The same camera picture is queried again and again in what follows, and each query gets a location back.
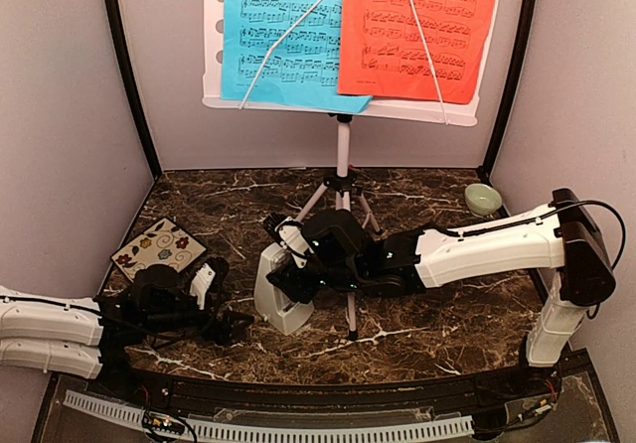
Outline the white music stand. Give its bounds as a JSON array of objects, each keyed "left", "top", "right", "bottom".
[{"left": 201, "top": 0, "right": 503, "bottom": 341}]

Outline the white metronome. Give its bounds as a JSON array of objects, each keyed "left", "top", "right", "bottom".
[{"left": 253, "top": 243, "right": 314, "bottom": 336}]

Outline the floral square plate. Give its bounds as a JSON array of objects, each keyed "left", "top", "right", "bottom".
[{"left": 111, "top": 218, "right": 206, "bottom": 282}]

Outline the pale green bowl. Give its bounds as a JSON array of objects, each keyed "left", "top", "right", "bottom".
[{"left": 464, "top": 184, "right": 503, "bottom": 217}]

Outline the black front rail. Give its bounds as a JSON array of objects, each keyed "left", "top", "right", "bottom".
[{"left": 83, "top": 336, "right": 562, "bottom": 417}]

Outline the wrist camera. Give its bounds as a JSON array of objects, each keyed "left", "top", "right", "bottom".
[
  {"left": 189, "top": 257, "right": 230, "bottom": 311},
  {"left": 262, "top": 214, "right": 312, "bottom": 268}
]

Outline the blue sheet music page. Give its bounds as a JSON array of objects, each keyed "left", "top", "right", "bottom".
[{"left": 221, "top": 0, "right": 371, "bottom": 114}]

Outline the grey cable duct strip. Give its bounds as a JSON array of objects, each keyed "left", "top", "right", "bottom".
[{"left": 63, "top": 388, "right": 474, "bottom": 442}]

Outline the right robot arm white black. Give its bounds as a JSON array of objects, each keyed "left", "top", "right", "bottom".
[{"left": 254, "top": 189, "right": 616, "bottom": 397}]

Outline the red sheet music page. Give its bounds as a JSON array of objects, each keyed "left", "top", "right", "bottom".
[{"left": 338, "top": 0, "right": 496, "bottom": 105}]

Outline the left black frame post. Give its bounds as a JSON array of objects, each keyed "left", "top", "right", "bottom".
[{"left": 103, "top": 0, "right": 163, "bottom": 181}]

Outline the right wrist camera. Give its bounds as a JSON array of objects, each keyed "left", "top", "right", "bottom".
[{"left": 262, "top": 214, "right": 312, "bottom": 268}]

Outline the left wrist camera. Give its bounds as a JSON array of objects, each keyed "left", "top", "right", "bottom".
[{"left": 189, "top": 257, "right": 230, "bottom": 311}]

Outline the black frame post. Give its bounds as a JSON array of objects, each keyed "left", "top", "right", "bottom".
[
  {"left": 103, "top": 0, "right": 163, "bottom": 181},
  {"left": 477, "top": 0, "right": 537, "bottom": 184}
]

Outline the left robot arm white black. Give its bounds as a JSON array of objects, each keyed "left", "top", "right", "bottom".
[{"left": 1, "top": 259, "right": 254, "bottom": 399}]

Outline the right black frame post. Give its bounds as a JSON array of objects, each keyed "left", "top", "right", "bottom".
[{"left": 477, "top": 0, "right": 537, "bottom": 184}]

